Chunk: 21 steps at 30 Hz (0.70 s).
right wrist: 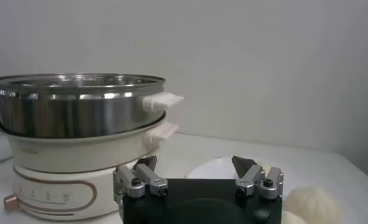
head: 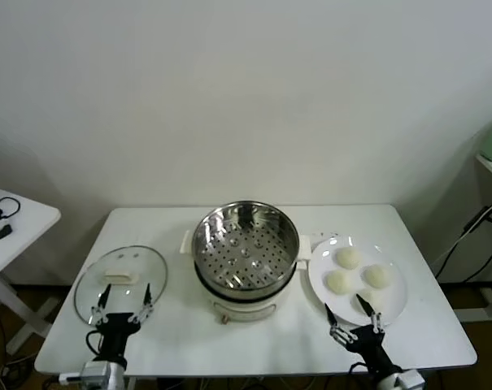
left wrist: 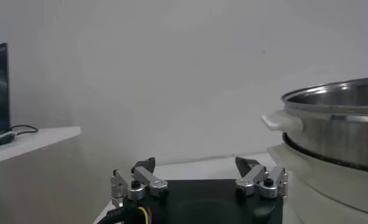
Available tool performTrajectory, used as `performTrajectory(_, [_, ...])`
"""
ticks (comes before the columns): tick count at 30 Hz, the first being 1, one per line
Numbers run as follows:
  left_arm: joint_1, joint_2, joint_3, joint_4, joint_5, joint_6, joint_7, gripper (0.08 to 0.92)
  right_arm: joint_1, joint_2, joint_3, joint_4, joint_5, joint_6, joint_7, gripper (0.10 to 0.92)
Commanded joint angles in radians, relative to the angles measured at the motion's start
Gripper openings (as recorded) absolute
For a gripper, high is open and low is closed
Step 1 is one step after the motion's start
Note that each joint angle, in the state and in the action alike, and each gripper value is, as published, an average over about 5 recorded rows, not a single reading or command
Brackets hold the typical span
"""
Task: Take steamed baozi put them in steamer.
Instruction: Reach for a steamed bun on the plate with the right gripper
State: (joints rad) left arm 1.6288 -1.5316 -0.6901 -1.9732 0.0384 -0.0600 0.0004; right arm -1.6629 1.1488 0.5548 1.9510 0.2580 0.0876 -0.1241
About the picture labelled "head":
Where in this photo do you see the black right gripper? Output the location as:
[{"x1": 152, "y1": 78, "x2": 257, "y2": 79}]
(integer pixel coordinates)
[{"x1": 323, "y1": 294, "x2": 402, "y2": 374}]

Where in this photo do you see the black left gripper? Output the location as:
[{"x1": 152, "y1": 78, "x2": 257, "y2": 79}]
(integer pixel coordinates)
[{"x1": 89, "y1": 282, "x2": 155, "y2": 366}]

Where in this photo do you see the white steamed baozi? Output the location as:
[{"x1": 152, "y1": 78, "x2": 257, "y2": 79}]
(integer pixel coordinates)
[
  {"x1": 363, "y1": 264, "x2": 393, "y2": 289},
  {"x1": 335, "y1": 247, "x2": 361, "y2": 270},
  {"x1": 324, "y1": 270, "x2": 355, "y2": 293},
  {"x1": 357, "y1": 286, "x2": 388, "y2": 313}
]

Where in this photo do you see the stainless perforated steamer basket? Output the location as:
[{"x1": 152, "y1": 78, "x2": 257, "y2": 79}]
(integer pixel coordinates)
[{"x1": 191, "y1": 200, "x2": 302, "y2": 297}]

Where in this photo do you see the glass pot lid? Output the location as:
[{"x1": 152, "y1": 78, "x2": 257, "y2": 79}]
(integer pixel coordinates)
[{"x1": 73, "y1": 244, "x2": 168, "y2": 326}]

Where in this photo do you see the white round plate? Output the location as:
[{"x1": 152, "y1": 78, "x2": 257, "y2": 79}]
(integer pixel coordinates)
[{"x1": 308, "y1": 236, "x2": 408, "y2": 327}]

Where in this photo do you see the white electric cooking pot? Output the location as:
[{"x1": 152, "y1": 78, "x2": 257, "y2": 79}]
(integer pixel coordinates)
[{"x1": 179, "y1": 229, "x2": 313, "y2": 326}]

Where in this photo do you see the white side table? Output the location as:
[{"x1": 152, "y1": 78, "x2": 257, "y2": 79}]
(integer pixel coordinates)
[{"x1": 0, "y1": 184, "x2": 62, "y2": 354}]

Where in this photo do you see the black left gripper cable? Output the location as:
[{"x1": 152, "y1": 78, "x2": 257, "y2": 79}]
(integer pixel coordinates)
[{"x1": 85, "y1": 329, "x2": 107, "y2": 361}]

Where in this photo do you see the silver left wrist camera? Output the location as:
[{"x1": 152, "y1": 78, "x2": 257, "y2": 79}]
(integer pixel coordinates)
[{"x1": 58, "y1": 360, "x2": 113, "y2": 385}]

